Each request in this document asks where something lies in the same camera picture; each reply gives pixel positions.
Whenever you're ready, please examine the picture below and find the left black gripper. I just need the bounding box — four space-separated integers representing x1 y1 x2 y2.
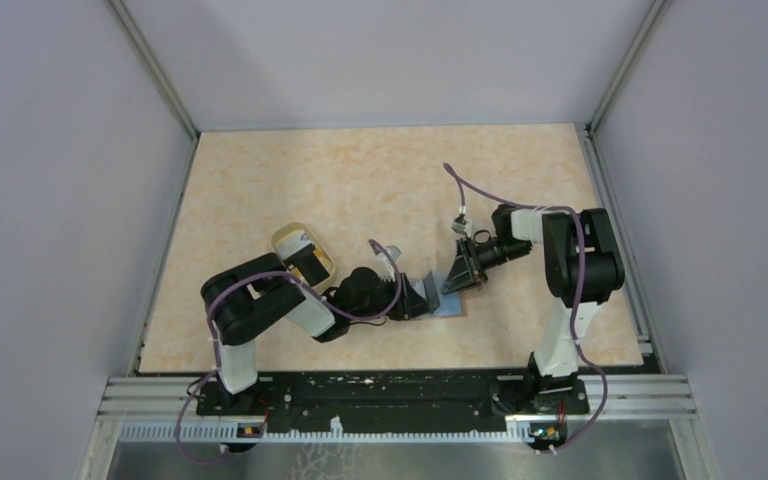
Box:
349 271 435 321

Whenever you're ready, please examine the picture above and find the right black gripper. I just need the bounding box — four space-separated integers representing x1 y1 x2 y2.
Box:
441 236 531 295

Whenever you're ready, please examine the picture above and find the brown leather card holder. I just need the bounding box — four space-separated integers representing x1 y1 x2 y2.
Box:
422 271 466 318

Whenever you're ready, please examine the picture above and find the beige oval card tray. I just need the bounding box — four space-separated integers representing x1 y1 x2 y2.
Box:
270 222 337 292

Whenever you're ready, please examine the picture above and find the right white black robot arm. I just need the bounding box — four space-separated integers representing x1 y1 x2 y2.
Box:
441 204 625 412

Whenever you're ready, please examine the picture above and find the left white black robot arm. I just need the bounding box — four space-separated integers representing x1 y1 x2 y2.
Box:
200 253 441 414

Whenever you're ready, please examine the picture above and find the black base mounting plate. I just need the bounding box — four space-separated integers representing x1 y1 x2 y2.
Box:
196 366 591 434

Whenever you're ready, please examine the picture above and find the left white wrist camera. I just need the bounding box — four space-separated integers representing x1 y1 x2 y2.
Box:
374 245 402 280

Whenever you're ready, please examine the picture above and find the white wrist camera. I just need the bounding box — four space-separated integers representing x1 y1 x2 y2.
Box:
374 245 402 280
451 206 473 238

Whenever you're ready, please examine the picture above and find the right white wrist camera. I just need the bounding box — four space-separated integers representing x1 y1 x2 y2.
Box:
451 206 473 238

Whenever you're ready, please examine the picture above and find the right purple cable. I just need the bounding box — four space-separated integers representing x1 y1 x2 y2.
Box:
442 162 609 458

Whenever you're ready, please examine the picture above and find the aluminium frame rail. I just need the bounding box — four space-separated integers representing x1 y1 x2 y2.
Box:
96 374 698 420

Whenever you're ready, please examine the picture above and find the white slotted cable duct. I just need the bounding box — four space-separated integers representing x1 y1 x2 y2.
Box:
120 421 534 444

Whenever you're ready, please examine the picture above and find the right aluminium corner post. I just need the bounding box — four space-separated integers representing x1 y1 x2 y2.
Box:
587 0 673 137

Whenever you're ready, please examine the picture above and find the aluminium corner post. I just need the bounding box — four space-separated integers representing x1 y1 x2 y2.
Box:
105 0 200 140
587 0 673 137

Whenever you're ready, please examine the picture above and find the left aluminium corner post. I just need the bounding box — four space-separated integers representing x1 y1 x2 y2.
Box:
105 0 200 140

